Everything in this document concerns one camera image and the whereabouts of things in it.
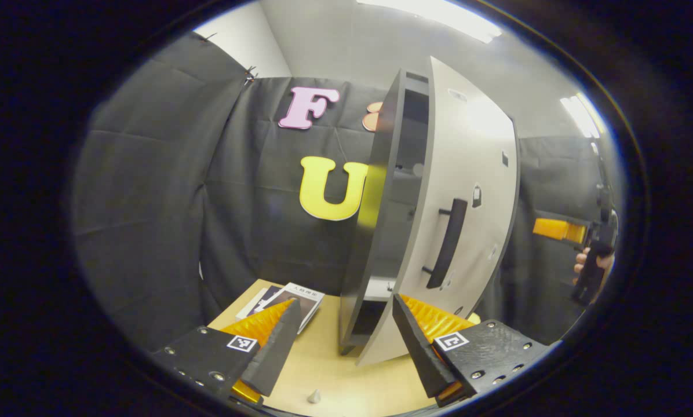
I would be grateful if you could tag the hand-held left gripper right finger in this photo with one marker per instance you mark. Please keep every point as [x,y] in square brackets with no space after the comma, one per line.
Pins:
[419,353]

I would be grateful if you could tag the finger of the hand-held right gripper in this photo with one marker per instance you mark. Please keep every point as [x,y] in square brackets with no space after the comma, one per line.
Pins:
[555,230]

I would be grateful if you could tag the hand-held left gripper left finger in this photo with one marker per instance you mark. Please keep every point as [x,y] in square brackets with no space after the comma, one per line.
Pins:
[277,350]

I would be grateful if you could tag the white and blue tube bottle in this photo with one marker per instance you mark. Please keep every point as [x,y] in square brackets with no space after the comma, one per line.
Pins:
[314,397]

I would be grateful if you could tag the dark grey cabinet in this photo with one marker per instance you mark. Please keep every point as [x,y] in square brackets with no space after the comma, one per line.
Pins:
[358,272]

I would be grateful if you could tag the dark cover book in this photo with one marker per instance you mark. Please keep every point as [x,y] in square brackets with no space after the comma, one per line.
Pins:
[307,301]

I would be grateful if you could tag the yellow rounded object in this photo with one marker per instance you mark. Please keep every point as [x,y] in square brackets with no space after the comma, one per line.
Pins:
[473,318]

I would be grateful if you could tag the black backdrop cloth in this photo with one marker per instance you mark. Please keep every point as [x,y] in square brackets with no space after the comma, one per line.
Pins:
[149,202]

